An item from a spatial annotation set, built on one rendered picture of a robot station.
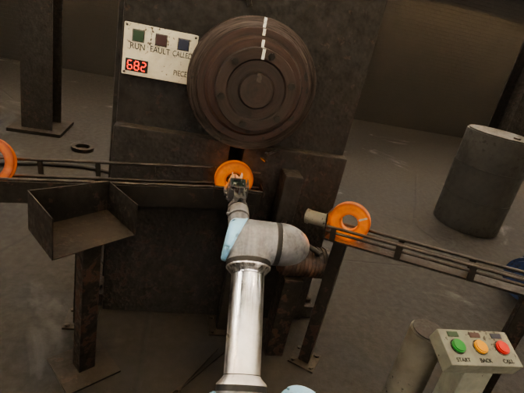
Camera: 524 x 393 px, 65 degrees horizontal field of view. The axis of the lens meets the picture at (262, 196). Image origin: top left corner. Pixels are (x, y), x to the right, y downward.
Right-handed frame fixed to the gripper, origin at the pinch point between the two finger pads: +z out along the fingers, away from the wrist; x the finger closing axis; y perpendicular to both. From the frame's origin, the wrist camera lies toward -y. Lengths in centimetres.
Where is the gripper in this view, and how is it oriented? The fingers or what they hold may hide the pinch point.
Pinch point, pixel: (234, 178)
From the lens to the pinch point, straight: 165.2
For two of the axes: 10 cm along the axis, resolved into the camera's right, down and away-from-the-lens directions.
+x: -9.7, -1.2, -2.2
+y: 2.4, -7.3, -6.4
